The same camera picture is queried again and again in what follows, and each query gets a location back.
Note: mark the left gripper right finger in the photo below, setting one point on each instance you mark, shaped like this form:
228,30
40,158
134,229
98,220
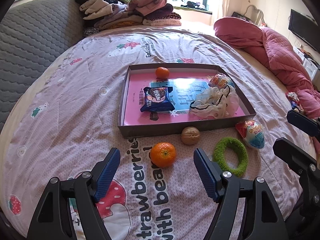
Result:
261,219

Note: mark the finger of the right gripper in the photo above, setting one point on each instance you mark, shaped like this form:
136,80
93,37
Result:
297,159
302,122

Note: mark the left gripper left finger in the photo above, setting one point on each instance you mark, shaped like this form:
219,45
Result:
52,217

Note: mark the pink strawberry bed sheet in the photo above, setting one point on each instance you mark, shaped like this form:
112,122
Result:
67,121

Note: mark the pile of folded clothes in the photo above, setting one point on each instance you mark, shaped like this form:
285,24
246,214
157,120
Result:
99,15

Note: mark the black flat television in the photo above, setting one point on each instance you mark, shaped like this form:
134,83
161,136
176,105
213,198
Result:
304,28

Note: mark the red-top surprise egg toy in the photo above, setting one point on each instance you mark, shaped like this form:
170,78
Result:
220,81

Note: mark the orange mandarin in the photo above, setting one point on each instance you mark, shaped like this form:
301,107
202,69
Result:
162,73
163,154

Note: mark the small plush doll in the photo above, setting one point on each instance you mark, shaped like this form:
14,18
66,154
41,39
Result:
295,102

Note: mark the brown walnut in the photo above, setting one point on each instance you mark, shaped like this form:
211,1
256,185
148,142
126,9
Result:
190,135

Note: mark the cream sheer hair scrunchie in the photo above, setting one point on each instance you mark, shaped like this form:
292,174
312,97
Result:
216,103

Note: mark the dark blue snack packet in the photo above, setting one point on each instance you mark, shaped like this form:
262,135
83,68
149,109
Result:
157,99

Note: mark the grey quilted headboard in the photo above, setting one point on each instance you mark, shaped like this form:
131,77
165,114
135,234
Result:
33,35

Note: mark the pink and blue book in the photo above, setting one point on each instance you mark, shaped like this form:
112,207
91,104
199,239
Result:
186,83

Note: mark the blue surprise egg toy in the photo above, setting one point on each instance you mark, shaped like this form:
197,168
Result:
252,132

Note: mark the beige curtain right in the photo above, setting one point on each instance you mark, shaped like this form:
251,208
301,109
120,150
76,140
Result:
222,0

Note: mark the pink quilted duvet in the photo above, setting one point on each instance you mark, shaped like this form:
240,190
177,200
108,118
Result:
276,53

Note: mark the shallow grey cardboard tray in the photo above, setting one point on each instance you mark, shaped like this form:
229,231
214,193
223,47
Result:
245,110

